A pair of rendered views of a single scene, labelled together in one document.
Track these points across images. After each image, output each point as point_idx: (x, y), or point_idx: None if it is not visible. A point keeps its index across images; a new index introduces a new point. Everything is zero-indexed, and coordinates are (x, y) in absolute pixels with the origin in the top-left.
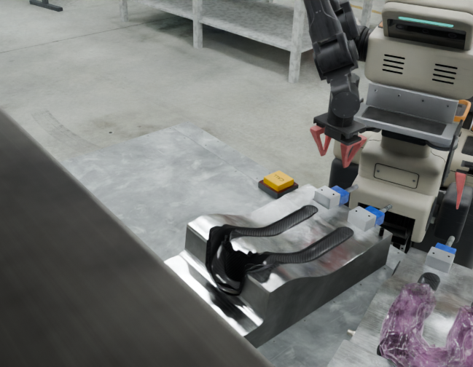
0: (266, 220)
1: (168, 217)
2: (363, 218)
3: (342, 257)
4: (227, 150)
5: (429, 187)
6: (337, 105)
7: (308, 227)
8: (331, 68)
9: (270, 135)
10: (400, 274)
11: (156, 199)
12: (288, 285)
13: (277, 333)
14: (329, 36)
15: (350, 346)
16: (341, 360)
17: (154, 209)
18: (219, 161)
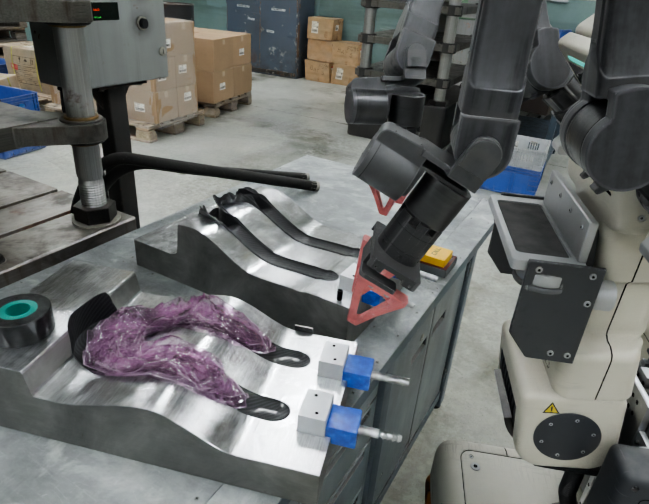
0: (319, 234)
1: (329, 219)
2: (346, 272)
3: (281, 278)
4: (476, 229)
5: (554, 374)
6: (346, 104)
7: (322, 255)
8: (390, 73)
9: None
10: (293, 334)
11: (351, 210)
12: (196, 235)
13: (192, 286)
14: (398, 33)
15: (123, 274)
16: (105, 270)
17: (335, 211)
18: (449, 228)
